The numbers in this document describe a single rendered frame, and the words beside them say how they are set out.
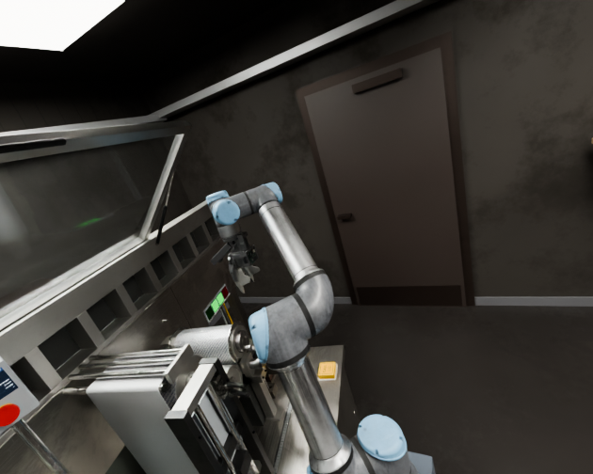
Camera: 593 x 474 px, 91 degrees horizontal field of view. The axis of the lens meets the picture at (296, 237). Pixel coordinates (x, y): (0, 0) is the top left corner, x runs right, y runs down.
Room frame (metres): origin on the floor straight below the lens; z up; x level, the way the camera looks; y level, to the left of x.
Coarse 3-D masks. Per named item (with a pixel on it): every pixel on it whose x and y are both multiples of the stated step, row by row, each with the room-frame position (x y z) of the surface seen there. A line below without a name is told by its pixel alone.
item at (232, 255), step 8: (240, 232) 0.98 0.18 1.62; (224, 240) 0.95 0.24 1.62; (232, 240) 0.94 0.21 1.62; (240, 240) 0.95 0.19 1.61; (232, 248) 0.96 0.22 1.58; (240, 248) 0.95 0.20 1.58; (248, 248) 0.95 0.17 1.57; (232, 256) 0.94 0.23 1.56; (240, 256) 0.93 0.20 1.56; (248, 256) 0.94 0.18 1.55; (256, 256) 0.97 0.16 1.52; (232, 264) 0.95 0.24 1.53; (240, 264) 0.95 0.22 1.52; (248, 264) 0.92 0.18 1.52
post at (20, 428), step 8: (16, 424) 0.39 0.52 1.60; (24, 424) 0.39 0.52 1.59; (16, 432) 0.38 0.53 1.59; (24, 432) 0.39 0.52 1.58; (32, 432) 0.39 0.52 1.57; (24, 440) 0.38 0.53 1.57; (32, 440) 0.39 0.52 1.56; (40, 440) 0.40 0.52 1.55; (32, 448) 0.38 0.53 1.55; (40, 448) 0.39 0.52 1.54; (48, 448) 0.40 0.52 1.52; (40, 456) 0.38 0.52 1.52; (48, 456) 0.39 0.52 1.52; (48, 464) 0.38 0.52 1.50; (56, 464) 0.39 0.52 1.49; (56, 472) 0.38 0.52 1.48; (64, 472) 0.39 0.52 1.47
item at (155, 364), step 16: (144, 352) 0.70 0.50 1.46; (160, 352) 0.68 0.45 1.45; (176, 352) 0.66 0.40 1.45; (192, 352) 0.67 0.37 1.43; (80, 368) 0.73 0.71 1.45; (96, 368) 0.71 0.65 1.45; (112, 368) 0.70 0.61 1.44; (128, 368) 0.68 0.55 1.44; (144, 368) 0.66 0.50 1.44; (160, 368) 0.64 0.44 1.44; (176, 368) 0.61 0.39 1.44
